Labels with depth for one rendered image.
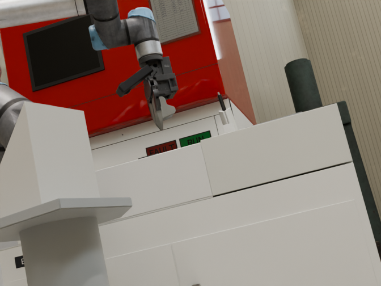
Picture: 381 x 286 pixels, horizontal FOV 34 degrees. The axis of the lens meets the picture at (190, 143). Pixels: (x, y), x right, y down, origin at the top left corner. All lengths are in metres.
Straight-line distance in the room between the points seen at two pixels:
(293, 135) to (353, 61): 10.25
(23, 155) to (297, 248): 0.68
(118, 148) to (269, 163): 0.91
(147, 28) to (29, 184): 0.73
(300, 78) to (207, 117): 6.65
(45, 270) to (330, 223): 0.67
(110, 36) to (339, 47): 10.23
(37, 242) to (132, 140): 1.11
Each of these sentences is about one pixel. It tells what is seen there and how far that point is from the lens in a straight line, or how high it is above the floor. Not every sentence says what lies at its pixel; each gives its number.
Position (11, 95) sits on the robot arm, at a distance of 1.44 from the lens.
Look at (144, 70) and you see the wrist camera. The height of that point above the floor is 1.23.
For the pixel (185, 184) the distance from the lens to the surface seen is 1.60.
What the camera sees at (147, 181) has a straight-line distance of 1.63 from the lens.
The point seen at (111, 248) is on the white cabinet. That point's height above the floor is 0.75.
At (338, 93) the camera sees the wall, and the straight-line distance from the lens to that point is 11.78.
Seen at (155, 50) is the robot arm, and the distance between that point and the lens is 1.82.
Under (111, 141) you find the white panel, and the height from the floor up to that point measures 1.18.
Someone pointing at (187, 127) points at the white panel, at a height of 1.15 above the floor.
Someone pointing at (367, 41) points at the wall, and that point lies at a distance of 11.79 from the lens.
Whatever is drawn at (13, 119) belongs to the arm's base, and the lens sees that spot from 1.37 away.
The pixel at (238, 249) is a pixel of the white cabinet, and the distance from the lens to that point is 1.56.
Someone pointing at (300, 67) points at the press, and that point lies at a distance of 8.92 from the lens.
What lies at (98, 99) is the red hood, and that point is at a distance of 2.36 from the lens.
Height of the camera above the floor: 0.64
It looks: 12 degrees up
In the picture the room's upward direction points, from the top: 13 degrees counter-clockwise
